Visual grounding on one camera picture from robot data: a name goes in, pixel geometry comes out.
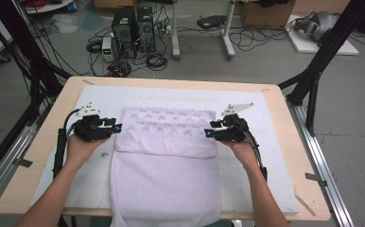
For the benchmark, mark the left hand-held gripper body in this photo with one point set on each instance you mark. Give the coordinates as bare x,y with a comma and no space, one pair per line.
90,130

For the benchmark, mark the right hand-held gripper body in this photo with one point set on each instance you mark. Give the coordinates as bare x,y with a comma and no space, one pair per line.
232,134

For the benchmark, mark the pale lilac printed garment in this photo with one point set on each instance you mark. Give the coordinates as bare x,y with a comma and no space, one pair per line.
165,176

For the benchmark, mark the person's right hand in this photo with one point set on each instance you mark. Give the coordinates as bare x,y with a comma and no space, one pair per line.
245,151

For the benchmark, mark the person's left hand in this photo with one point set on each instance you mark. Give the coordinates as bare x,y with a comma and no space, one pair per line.
78,149

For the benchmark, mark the white grid mat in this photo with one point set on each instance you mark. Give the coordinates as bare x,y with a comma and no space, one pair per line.
253,148

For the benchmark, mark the light wooden table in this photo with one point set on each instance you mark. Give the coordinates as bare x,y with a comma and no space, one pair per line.
42,151

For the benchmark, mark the white power supply unit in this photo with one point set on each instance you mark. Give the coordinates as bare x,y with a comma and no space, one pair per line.
108,48

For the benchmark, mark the grey tape strip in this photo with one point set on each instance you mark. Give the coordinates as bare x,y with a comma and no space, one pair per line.
24,162
316,179

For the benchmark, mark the black computer tower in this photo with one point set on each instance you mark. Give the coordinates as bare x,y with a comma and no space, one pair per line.
124,31
146,28

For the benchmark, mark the flat black device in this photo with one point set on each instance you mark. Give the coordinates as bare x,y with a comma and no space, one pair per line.
211,21

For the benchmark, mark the brown cardboard box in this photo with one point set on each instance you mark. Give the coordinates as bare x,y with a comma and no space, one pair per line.
265,15

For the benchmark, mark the white floor platform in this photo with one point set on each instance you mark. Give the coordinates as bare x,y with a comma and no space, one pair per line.
328,47

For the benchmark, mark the grey rounded machine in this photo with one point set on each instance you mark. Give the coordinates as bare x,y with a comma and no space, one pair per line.
321,22

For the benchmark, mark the aluminium rail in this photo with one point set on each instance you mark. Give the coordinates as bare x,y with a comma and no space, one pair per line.
10,154
321,164

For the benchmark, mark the white table frame leg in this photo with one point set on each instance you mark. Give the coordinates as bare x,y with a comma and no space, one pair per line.
175,31
229,34

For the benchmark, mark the black metal frame stand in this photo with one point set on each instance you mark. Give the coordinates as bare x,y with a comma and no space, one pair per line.
325,50
29,53

